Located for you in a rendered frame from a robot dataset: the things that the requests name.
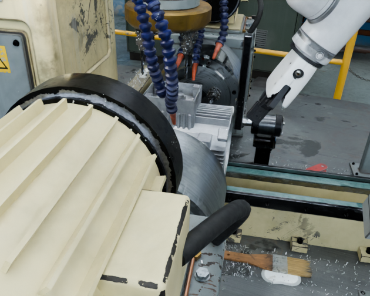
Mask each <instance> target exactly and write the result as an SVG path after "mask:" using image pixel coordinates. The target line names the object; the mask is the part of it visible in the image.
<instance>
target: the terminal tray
mask: <svg viewBox="0 0 370 296"><path fill-rule="evenodd" d="M178 85H179V89H178V90H179V94H178V99H177V105H176V106H177V108H178V111H177V112H176V124H175V125H173V124H172V121H171V118H170V114H169V113H167V111H166V105H165V100H164V99H165V98H159V97H158V96H157V95H156V90H157V89H155V88H154V83H153V82H152V83H151V85H150V86H149V87H148V88H147V90H146V91H145V92H144V94H143V95H144V96H145V97H147V98H148V99H149V100H150V101H151V102H152V103H153V104H155V105H156V106H157V107H158V108H159V110H160V111H161V112H162V114H164V115H165V117H166V118H167V120H168V121H169V123H170V124H171V126H172V128H174V127H175V126H177V128H178V129H179V128H180V127H182V129H185V128H186V127H187V128H188V130H190V129H191V128H193V127H194V118H195V115H196V112H197V109H198V106H199V104H200V103H201V96H202V85H198V87H196V86H195V85H197V84H191V83H180V82H179V83H178ZM147 93H150V95H147ZM189 98H192V99H189Z"/></svg>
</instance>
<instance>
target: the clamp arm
mask: <svg viewBox="0 0 370 296"><path fill-rule="evenodd" d="M252 38H253V34H252V33H245V34H244V40H241V45H240V46H241V47H243V51H242V58H241V69H240V79H239V86H238V96H237V98H235V102H234V104H235V105H237V107H236V118H235V124H234V130H241V128H242V126H245V125H243V124H245V122H244V121H243V120H246V118H245V119H243V113H244V104H245V94H246V88H247V78H248V69H249V63H250V53H251V44H252Z"/></svg>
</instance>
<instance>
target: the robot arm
mask: <svg viewBox="0 0 370 296"><path fill-rule="evenodd" d="M286 1H287V4H289V6H290V7H292V9H293V10H295V11H296V12H298V13H299V14H301V15H302V16H304V17H305V18H306V19H307V20H306V21H305V22H304V24H303V25H302V26H301V27H300V28H299V30H298V31H297V32H296V34H295V35H294V36H293V37H292V40H293V42H291V43H290V46H291V47H292V49H291V51H290V52H289V53H288V54H287V55H286V56H285V58H284V59H283V60H282V61H281V62H280V63H279V64H278V66H277V67H276V68H275V69H274V70H273V72H272V73H271V75H270V76H269V77H268V79H267V83H266V90H265V91H264V92H263V94H262V95H261V96H260V98H259V99H258V100H259V101H258V100H257V101H256V102H255V104H253V106H252V107H251V108H250V110H249V111H248V112H247V116H246V117H247V118H248V119H250V120H251V121H253V122H254V123H256V124H259V123H260V122H261V121H262V120H263V118H264V117H265V116H266V115H267V114H268V112H269V111H270V110H273V109H274V108H275V107H276V105H277V104H278V102H279V101H280V100H281V103H282V108H287V107H288V106H289V105H290V103H291V102H292V101H293V100H294V99H295V98H296V96H297V95H298V94H299V93H300V91H301V90H302V89H303V87H304V86H305V85H306V84H307V82H308V81H309V80H310V79H311V77H312V76H313V74H314V73H315V71H316V69H317V68H318V69H321V68H322V65H327V64H329V62H330V61H331V60H332V59H333V58H334V56H335V55H336V54H337V53H338V52H339V51H340V50H341V49H342V48H343V47H344V45H345V44H346V43H347V42H348V41H349V40H350V39H351V38H352V37H353V36H354V35H355V33H356V32H357V31H358V30H359V29H360V27H361V26H362V25H363V24H364V23H365V22H366V21H367V20H368V19H369V17H370V0H286Z"/></svg>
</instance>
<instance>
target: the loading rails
mask: <svg viewBox="0 0 370 296"><path fill-rule="evenodd" d="M226 183H227V191H226V199H225V203H224V205H226V204H228V203H230V202H232V201H234V200H245V201H246V202H248V203H249V204H250V207H251V212H250V215H249V217H248V219H246V221H245V222H244V223H243V224H242V225H241V226H240V227H239V228H238V229H237V230H236V231H235V232H233V233H232V235H231V236H229V238H228V239H226V241H228V242H233V243H241V236H242V235H247V236H254V237H262V238H269V239H274V240H281V241H289V242H290V249H291V251H294V252H298V253H307V252H308V245H317V246H321V247H329V248H336V249H341V250H348V251H356V252H357V253H358V257H359V261H360V262H364V263H370V239H365V237H364V220H363V211H362V203H363V202H364V201H365V200H366V198H367V197H368V194H370V177H362V176H353V175H347V174H338V173H329V172H323V171H314V170H305V169H295V168H290V167H281V166H272V165H266V164H257V163H247V162H238V161H232V160H228V165H227V171H226Z"/></svg>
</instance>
